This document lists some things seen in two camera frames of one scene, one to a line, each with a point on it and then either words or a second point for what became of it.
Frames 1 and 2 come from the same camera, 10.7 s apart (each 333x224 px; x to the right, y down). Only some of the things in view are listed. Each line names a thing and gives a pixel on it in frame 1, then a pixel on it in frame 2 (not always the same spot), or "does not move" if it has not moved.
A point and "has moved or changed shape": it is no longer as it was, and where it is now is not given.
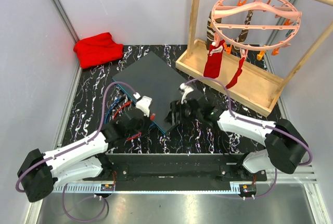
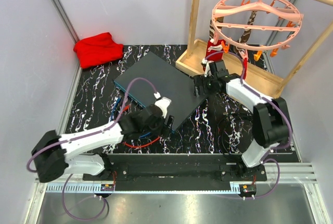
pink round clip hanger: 256,20 does not move
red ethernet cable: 152,117 has moved or changed shape
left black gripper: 148,123 to 163,129
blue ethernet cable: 116,100 to 113,112
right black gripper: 177,107 to 200,80
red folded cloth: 97,49 does not move
